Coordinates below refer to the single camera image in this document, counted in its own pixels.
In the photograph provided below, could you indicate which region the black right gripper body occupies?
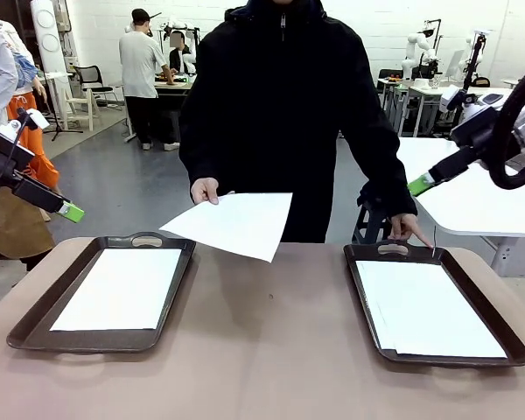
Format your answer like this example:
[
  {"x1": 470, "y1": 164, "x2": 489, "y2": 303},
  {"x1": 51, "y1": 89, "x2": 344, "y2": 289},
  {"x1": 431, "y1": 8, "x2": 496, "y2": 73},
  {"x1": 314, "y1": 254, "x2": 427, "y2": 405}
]
[{"x1": 451, "y1": 114, "x2": 513, "y2": 166}]

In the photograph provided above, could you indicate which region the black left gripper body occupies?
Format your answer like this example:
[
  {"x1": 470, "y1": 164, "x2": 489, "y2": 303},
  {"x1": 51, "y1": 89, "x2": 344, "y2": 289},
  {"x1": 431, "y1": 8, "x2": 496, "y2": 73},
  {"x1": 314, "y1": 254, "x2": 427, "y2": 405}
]
[{"x1": 0, "y1": 146, "x2": 30, "y2": 193}]

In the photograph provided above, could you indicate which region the person's right forearm black sleeve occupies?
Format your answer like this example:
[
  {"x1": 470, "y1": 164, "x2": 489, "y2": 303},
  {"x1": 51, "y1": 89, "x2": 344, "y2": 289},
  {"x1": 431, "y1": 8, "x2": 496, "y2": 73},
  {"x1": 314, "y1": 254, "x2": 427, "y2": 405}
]
[{"x1": 178, "y1": 130, "x2": 228, "y2": 185}]

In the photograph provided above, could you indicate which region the person's left forearm black sleeve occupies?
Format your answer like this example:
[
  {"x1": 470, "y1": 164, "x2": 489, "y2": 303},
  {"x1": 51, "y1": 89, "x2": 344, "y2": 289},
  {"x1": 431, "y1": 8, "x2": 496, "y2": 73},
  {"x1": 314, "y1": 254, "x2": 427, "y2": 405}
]
[{"x1": 358, "y1": 143, "x2": 419, "y2": 220}]

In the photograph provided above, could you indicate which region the person's left hand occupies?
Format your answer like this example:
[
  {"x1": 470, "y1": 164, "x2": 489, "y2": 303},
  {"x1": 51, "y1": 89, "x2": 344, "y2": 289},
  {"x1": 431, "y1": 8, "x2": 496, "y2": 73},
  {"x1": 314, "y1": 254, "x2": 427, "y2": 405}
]
[{"x1": 387, "y1": 213, "x2": 435, "y2": 250}]

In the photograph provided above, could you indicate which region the person's right hand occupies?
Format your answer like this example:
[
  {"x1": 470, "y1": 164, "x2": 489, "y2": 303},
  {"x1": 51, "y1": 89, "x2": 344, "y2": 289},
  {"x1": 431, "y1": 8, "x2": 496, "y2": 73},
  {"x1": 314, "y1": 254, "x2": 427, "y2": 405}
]
[{"x1": 190, "y1": 177, "x2": 236, "y2": 207}]

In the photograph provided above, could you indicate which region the black floor tripod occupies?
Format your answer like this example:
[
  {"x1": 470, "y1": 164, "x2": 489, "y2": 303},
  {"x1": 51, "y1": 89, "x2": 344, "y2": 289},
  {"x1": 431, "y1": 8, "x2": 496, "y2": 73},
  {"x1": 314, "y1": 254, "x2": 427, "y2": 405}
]
[{"x1": 41, "y1": 85, "x2": 84, "y2": 142}]

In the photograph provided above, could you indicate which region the mannequin in orange pants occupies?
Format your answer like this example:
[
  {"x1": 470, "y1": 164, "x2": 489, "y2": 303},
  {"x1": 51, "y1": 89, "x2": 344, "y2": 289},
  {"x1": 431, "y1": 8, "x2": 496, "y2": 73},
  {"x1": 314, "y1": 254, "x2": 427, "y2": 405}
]
[{"x1": 0, "y1": 21, "x2": 65, "y2": 198}]

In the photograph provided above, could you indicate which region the white background desk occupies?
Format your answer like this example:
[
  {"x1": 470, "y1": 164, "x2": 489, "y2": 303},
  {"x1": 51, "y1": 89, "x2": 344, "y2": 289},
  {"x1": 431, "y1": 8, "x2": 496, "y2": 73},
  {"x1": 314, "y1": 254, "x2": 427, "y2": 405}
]
[{"x1": 409, "y1": 85, "x2": 456, "y2": 137}]

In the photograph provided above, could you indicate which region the grey metal desk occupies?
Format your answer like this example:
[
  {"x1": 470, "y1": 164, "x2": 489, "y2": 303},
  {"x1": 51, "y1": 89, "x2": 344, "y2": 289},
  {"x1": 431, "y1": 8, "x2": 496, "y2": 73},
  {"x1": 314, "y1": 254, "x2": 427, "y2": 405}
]
[{"x1": 378, "y1": 77, "x2": 415, "y2": 137}]

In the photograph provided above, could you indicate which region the white background monitor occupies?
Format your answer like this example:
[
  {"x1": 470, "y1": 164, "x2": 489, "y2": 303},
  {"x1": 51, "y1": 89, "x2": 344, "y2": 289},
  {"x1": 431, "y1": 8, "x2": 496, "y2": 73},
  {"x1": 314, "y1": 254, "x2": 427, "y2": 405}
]
[{"x1": 444, "y1": 49, "x2": 466, "y2": 82}]

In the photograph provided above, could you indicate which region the dark brown plastic tray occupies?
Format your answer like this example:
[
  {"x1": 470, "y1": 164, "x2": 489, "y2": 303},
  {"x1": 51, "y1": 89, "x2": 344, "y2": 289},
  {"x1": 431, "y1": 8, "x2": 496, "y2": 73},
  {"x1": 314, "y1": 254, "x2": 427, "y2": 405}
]
[
  {"x1": 6, "y1": 231, "x2": 197, "y2": 354},
  {"x1": 343, "y1": 239, "x2": 525, "y2": 368}
]

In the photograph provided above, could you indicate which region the tall black tripod pole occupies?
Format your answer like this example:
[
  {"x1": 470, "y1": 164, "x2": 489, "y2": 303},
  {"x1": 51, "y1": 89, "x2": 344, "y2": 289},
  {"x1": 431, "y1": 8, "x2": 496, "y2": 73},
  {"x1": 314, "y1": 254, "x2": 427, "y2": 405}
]
[{"x1": 461, "y1": 32, "x2": 487, "y2": 88}]

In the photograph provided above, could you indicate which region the black step stool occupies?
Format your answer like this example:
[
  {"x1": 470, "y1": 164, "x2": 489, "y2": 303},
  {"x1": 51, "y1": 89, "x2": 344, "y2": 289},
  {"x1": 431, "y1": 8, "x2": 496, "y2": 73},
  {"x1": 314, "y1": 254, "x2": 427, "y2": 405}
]
[{"x1": 352, "y1": 199, "x2": 395, "y2": 245}]

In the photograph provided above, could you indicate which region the white wooden chair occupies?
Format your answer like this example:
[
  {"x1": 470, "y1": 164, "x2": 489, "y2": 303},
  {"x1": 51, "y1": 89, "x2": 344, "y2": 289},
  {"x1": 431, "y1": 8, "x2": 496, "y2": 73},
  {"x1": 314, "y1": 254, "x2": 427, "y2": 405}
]
[{"x1": 62, "y1": 86, "x2": 102, "y2": 131}]

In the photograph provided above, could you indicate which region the black background office chair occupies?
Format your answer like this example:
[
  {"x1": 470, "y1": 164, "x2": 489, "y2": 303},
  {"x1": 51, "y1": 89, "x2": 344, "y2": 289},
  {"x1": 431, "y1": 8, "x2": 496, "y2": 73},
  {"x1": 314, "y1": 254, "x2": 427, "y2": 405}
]
[{"x1": 370, "y1": 67, "x2": 399, "y2": 95}]

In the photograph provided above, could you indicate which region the black mesh office chair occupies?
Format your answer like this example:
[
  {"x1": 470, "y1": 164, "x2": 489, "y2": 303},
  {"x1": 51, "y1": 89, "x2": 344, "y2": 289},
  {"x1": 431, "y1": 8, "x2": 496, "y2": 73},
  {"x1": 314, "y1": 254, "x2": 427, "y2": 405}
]
[{"x1": 73, "y1": 64, "x2": 115, "y2": 109}]

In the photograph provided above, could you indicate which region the white standing air conditioner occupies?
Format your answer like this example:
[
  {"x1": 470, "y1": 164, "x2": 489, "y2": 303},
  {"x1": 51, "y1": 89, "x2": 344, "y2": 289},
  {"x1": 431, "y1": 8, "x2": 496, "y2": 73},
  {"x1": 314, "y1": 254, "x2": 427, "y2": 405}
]
[{"x1": 29, "y1": 0, "x2": 67, "y2": 74}]

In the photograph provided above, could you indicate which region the person in white T-shirt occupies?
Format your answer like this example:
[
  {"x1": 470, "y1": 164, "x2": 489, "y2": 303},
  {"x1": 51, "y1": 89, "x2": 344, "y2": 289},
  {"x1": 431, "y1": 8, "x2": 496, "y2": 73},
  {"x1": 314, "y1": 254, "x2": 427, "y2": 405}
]
[{"x1": 118, "y1": 7, "x2": 180, "y2": 152}]

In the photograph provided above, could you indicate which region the person in black jacket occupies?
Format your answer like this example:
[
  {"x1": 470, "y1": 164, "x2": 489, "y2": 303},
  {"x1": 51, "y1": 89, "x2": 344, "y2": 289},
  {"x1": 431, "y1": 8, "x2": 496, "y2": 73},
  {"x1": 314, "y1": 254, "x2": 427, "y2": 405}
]
[{"x1": 178, "y1": 0, "x2": 419, "y2": 244}]

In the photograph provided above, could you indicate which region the wood-topped background table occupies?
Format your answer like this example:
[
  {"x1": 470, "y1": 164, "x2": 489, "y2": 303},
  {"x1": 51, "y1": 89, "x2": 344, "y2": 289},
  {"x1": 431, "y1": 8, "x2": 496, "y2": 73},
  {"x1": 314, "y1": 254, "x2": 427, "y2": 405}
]
[{"x1": 153, "y1": 73, "x2": 198, "y2": 95}]

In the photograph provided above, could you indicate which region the seated background person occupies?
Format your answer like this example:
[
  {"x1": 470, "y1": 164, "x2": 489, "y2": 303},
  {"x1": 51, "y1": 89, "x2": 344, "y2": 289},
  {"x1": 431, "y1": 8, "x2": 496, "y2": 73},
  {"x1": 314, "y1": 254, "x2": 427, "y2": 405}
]
[{"x1": 168, "y1": 31, "x2": 196, "y2": 74}]

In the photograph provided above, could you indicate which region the white right camera mount plate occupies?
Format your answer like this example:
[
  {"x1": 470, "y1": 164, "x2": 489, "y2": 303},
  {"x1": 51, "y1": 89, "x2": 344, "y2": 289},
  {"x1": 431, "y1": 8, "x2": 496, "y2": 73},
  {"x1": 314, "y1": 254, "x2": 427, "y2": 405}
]
[{"x1": 449, "y1": 106, "x2": 499, "y2": 137}]

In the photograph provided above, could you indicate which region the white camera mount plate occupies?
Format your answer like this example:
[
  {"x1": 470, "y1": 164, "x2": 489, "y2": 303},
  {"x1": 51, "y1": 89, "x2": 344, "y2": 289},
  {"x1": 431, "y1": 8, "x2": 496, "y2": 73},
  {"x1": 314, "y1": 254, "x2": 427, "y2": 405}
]
[
  {"x1": 449, "y1": 106, "x2": 499, "y2": 137},
  {"x1": 0, "y1": 123, "x2": 36, "y2": 161}
]

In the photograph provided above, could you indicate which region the white left camera mount plate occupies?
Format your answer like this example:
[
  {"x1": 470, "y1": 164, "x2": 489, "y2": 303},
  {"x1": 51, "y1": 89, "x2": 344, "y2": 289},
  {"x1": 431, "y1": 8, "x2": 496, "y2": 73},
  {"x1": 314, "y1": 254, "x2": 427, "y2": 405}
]
[{"x1": 0, "y1": 123, "x2": 36, "y2": 161}]

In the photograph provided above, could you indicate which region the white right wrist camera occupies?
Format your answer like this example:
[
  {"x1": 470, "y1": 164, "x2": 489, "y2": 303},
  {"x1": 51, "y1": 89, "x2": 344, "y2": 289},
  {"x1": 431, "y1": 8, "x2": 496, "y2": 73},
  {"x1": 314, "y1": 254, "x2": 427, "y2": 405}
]
[{"x1": 439, "y1": 84, "x2": 470, "y2": 111}]

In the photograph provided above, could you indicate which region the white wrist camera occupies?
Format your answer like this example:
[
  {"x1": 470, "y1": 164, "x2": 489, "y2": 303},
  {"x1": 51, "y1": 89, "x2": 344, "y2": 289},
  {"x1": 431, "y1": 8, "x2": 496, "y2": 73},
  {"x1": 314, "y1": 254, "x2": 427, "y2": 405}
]
[
  {"x1": 439, "y1": 84, "x2": 470, "y2": 111},
  {"x1": 25, "y1": 110, "x2": 51, "y2": 131}
]

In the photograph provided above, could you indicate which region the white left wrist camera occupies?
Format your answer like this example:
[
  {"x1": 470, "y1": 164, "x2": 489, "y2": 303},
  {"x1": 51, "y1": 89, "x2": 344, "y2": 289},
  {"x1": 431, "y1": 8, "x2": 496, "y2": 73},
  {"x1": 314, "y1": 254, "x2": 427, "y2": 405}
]
[{"x1": 25, "y1": 110, "x2": 51, "y2": 131}]

